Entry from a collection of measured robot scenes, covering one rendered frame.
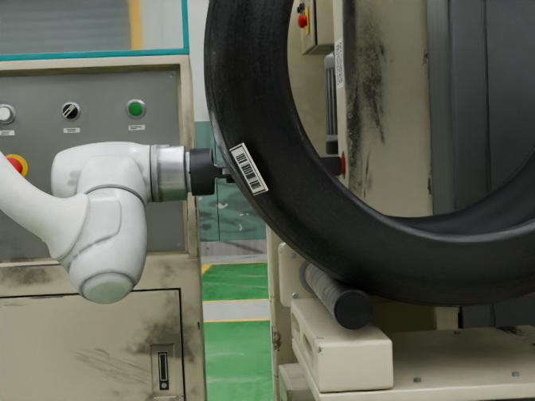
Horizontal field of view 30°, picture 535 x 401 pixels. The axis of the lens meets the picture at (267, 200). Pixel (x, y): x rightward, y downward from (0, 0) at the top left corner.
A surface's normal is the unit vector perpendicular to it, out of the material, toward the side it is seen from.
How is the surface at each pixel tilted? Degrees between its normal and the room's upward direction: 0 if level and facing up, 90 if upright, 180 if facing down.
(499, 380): 0
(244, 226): 90
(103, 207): 46
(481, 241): 101
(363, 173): 90
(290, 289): 90
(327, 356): 90
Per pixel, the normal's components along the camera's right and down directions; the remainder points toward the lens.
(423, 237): 0.01, 0.23
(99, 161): -0.04, -0.63
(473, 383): -0.04, -1.00
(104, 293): 0.19, 0.75
